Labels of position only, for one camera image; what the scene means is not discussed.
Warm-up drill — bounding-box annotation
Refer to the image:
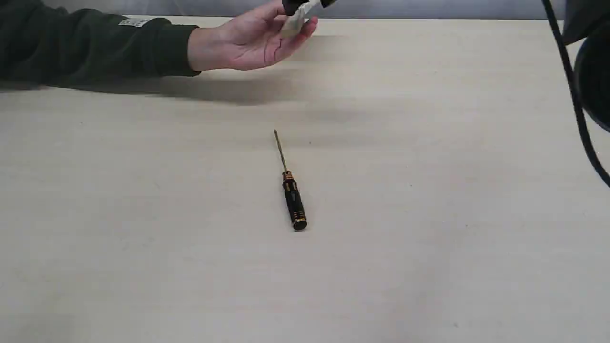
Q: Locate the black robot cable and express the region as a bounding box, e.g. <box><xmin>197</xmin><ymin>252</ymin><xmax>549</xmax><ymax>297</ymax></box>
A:
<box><xmin>541</xmin><ymin>0</ymin><xmax>610</xmax><ymax>189</ymax></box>

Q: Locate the wide wooden paint brush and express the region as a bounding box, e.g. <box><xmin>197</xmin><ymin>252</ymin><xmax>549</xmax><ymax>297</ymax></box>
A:
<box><xmin>280</xmin><ymin>14</ymin><xmax>307</xmax><ymax>38</ymax></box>

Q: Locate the dark green sleeved forearm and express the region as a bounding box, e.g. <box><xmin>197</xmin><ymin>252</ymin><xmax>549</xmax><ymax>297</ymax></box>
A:
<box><xmin>0</xmin><ymin>0</ymin><xmax>198</xmax><ymax>86</ymax></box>

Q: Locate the black orange precision screwdriver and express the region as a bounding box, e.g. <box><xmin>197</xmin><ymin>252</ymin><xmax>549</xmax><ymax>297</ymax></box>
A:
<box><xmin>274</xmin><ymin>130</ymin><xmax>308</xmax><ymax>232</ymax></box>

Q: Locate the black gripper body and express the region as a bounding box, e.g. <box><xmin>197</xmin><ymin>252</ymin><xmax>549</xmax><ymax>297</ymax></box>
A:
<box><xmin>282</xmin><ymin>0</ymin><xmax>337</xmax><ymax>17</ymax></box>

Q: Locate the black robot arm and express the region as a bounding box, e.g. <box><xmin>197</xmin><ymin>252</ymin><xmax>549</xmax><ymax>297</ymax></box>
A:
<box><xmin>552</xmin><ymin>0</ymin><xmax>610</xmax><ymax>131</ymax></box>

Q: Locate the open bare human hand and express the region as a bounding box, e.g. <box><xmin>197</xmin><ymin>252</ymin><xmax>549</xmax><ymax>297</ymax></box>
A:
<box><xmin>187</xmin><ymin>0</ymin><xmax>319</xmax><ymax>71</ymax></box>

